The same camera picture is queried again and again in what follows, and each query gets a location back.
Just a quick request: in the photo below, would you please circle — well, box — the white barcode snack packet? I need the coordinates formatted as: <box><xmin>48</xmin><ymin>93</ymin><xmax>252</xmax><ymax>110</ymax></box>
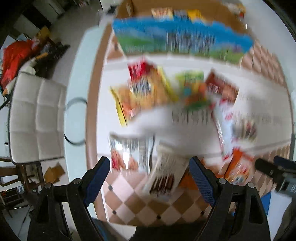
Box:
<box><xmin>143</xmin><ymin>144</ymin><xmax>189</xmax><ymax>197</ymax></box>

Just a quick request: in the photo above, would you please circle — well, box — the silver red snack packet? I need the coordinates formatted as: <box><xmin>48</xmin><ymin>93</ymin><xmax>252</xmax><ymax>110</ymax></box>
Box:
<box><xmin>109</xmin><ymin>133</ymin><xmax>155</xmax><ymax>173</ymax></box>

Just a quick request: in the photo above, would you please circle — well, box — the white chair near table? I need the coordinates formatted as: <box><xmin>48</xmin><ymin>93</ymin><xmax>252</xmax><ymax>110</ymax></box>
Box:
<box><xmin>9</xmin><ymin>72</ymin><xmax>66</xmax><ymax>164</ymax></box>

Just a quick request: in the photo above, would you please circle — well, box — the brown red snack packet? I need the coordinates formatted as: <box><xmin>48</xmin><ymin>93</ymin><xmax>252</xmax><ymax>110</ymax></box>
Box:
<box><xmin>205</xmin><ymin>69</ymin><xmax>239</xmax><ymax>104</ymax></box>

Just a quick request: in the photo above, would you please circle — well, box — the green orange snack packet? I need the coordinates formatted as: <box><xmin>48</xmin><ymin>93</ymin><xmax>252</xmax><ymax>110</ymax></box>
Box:
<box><xmin>175</xmin><ymin>70</ymin><xmax>210</xmax><ymax>110</ymax></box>

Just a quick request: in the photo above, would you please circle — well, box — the yellow orange snack bag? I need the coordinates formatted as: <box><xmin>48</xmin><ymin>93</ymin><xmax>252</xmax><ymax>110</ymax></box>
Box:
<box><xmin>110</xmin><ymin>59</ymin><xmax>179</xmax><ymax>126</ymax></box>

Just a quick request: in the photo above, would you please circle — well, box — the white goose plush toy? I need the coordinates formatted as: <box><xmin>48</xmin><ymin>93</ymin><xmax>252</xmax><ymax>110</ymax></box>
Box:
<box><xmin>2</xmin><ymin>52</ymin><xmax>50</xmax><ymax>96</ymax></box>

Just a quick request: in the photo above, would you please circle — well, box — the red bag on floor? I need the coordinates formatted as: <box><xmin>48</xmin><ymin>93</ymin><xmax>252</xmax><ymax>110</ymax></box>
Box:
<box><xmin>1</xmin><ymin>40</ymin><xmax>34</xmax><ymax>89</ymax></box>

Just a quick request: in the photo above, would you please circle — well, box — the open cardboard box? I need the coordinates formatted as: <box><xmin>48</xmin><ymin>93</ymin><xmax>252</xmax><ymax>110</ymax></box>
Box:
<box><xmin>112</xmin><ymin>1</ymin><xmax>254</xmax><ymax>64</ymax></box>

